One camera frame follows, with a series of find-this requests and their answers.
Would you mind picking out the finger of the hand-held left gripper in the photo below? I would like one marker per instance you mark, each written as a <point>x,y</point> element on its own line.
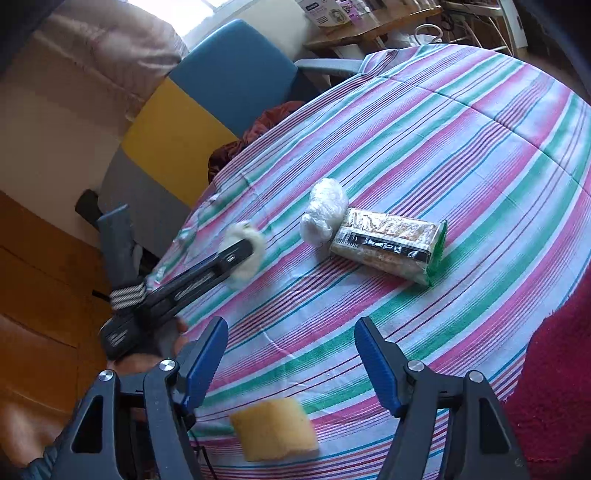
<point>203,277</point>

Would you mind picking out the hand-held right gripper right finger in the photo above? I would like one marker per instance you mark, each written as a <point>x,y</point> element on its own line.
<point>376,360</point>

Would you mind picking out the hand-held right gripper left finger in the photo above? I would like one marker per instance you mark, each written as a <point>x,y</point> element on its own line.
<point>207,355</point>

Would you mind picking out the cream sock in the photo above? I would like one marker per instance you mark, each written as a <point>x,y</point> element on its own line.
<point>247,240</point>

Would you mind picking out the yellow sponge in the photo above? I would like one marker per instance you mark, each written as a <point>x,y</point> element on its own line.
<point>274,431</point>

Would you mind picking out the person's left forearm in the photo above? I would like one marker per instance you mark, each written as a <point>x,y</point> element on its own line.
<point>44,464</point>

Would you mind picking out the person's left hand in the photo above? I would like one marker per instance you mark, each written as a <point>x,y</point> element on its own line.
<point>182,334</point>

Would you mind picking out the cracker packet with green edge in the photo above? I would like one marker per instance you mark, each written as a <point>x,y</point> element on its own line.
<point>388,247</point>

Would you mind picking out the white crumpled plastic bag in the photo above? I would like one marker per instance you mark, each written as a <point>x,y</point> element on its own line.
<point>323,212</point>

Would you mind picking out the dark red garment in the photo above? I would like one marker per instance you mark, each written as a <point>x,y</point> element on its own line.
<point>258,134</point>

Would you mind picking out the red blanket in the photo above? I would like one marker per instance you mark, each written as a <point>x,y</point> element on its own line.
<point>554,392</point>

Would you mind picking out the grey yellow blue chair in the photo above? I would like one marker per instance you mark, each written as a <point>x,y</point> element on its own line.
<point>207,92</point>

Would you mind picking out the beige quilted cloth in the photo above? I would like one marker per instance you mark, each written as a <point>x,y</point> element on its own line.
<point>106,55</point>

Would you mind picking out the wooden desk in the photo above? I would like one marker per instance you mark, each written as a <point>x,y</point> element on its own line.
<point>364,39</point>

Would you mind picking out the white printed carton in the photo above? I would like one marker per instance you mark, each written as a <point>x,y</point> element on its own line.
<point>328,11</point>

